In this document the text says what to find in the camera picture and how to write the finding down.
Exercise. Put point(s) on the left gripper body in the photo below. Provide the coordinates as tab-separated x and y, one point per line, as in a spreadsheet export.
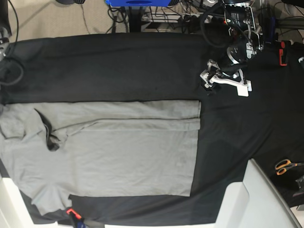
232	76

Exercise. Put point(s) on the grey T-shirt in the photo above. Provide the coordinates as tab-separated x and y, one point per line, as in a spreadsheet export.
99	149

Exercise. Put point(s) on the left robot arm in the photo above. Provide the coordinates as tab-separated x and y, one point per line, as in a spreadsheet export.
245	41

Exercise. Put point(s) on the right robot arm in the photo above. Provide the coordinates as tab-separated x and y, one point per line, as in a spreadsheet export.
6	49

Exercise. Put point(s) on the black power strip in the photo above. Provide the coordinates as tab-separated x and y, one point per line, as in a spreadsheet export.
191	18

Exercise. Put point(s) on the black table cloth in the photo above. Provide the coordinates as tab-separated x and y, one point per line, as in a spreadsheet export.
267	126

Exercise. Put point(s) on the red black clamp right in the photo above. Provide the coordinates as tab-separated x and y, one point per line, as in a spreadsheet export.
283	52

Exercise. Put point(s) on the white furniture right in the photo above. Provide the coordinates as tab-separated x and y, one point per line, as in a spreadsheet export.
254	203

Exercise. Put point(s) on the white furniture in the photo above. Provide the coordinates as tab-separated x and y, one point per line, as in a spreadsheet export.
13	212
254	203

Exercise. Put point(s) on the blue box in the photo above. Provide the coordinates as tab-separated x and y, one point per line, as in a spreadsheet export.
139	3

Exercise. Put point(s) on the black device right edge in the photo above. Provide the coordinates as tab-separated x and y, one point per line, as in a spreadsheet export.
300	184

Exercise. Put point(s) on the red blue clamp bottom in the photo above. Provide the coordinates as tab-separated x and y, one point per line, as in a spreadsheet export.
76	220

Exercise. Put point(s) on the white furniture left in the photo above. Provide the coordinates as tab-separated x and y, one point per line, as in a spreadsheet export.
13	212

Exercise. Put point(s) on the blue clamp handle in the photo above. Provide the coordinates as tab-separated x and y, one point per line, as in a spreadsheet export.
271	30

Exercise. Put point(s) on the black table stand post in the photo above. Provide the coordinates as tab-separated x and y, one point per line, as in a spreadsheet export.
135	19

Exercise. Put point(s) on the orange handled scissors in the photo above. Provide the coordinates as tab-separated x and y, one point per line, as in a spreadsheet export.
284	165

